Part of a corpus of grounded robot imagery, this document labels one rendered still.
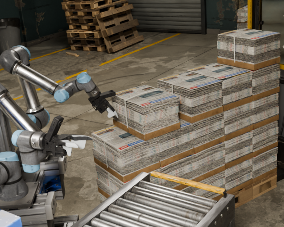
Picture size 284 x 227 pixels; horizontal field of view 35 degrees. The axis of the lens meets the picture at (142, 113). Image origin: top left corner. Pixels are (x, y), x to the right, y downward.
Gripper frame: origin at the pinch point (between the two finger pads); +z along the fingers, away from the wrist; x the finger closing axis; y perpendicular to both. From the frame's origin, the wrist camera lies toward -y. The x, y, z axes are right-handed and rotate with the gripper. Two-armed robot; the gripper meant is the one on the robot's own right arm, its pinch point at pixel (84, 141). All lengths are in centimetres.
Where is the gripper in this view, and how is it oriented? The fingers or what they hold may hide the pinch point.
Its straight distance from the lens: 185.8
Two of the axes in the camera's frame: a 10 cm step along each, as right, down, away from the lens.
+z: 9.1, 0.7, -4.0
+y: 0.2, 9.7, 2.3
